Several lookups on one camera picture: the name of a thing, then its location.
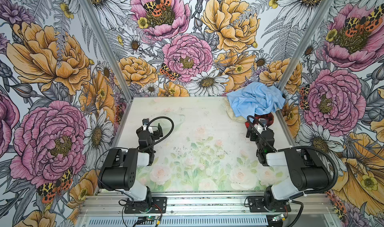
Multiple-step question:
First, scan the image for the red black plaid cloth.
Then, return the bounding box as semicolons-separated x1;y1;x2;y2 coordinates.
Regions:
249;113;274;128

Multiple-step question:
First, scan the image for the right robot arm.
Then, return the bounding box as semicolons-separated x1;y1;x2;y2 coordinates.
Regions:
246;124;338;212

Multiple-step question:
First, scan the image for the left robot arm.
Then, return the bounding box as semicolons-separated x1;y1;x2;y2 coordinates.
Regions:
98;125;163;214

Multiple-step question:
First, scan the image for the light blue cloth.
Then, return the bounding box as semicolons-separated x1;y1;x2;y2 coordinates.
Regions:
227;82;285;118

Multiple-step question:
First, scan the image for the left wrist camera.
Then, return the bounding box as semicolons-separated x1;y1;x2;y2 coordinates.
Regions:
142;118;150;131

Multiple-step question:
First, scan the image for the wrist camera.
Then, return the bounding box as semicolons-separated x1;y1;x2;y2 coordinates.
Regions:
142;118;150;131
259;118;268;129

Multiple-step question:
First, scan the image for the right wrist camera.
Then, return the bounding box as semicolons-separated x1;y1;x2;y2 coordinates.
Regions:
259;118;268;129

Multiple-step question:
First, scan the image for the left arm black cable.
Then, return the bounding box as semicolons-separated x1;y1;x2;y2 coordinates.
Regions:
138;116;175;152

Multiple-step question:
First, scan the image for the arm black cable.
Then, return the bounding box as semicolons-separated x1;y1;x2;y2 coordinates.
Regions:
138;116;175;152
246;115;339;227

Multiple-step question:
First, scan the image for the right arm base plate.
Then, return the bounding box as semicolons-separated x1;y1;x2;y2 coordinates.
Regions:
244;196;291;213

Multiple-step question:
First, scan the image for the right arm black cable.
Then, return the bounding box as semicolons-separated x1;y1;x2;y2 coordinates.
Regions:
246;115;339;227

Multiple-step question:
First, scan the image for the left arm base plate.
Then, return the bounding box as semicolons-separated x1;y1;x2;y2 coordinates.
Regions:
123;197;168;214

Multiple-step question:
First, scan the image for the left aluminium corner post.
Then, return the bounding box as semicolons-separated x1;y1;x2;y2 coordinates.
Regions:
78;0;133;104

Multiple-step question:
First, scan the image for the aluminium corner post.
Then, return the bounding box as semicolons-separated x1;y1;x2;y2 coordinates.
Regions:
277;0;334;91
78;0;133;104

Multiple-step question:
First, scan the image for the aluminium front frame rail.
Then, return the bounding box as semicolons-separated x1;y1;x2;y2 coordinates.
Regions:
79;192;334;218

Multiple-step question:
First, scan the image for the right aluminium corner post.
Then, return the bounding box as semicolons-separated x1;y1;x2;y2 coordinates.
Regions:
277;0;334;91

